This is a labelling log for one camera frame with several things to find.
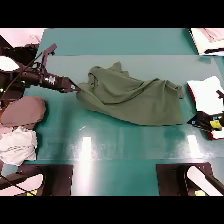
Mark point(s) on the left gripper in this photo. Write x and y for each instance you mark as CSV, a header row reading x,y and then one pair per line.
x,y
55,82

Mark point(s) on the olive green T-shirt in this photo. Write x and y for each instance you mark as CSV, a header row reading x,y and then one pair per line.
x,y
133,100

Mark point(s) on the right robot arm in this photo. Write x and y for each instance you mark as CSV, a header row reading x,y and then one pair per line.
x,y
170,180

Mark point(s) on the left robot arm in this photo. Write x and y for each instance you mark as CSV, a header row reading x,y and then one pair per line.
x,y
13,80

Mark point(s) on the brown garment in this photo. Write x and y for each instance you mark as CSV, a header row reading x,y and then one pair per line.
x,y
25,111

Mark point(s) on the white garment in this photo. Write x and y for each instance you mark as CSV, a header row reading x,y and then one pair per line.
x,y
208,95
18,146
208,38

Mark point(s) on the black garment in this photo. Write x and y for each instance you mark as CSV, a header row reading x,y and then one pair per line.
x,y
203,120

